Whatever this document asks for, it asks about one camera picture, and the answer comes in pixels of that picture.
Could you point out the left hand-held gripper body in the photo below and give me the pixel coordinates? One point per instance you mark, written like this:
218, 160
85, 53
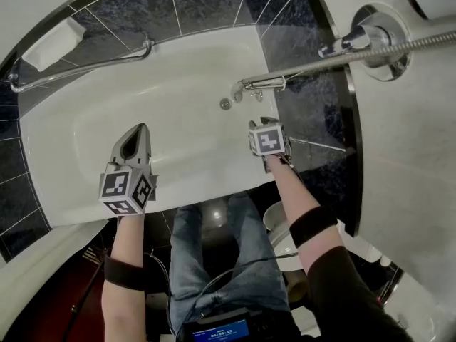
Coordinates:
114, 185

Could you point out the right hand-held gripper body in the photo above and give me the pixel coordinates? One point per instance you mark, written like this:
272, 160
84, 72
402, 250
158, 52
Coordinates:
269, 141

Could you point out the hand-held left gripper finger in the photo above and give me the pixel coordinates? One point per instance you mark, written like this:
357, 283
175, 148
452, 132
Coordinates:
115, 155
146, 151

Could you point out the person's right forearm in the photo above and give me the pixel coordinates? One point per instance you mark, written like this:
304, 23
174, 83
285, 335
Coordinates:
288, 191

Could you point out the person's left forearm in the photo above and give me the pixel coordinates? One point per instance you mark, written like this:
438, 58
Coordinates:
126, 237

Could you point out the chrome tub drain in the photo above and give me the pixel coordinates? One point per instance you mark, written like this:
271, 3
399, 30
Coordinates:
225, 103

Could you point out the chrome tub spout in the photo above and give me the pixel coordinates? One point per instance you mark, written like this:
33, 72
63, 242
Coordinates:
256, 81

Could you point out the white bathtub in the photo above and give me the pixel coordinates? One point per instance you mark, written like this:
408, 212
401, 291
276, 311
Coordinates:
178, 94

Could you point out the chrome grab bar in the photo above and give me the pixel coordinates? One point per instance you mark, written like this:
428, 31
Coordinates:
71, 71

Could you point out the person's blue jeans legs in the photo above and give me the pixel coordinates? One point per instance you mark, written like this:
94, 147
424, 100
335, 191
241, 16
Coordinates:
249, 262

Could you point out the white soap dish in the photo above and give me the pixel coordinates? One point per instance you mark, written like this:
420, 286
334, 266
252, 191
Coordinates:
53, 45

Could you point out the chrome mixer valve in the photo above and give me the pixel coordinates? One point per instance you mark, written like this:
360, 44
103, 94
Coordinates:
377, 37

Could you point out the person's black top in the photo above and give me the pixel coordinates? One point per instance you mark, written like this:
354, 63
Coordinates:
349, 298

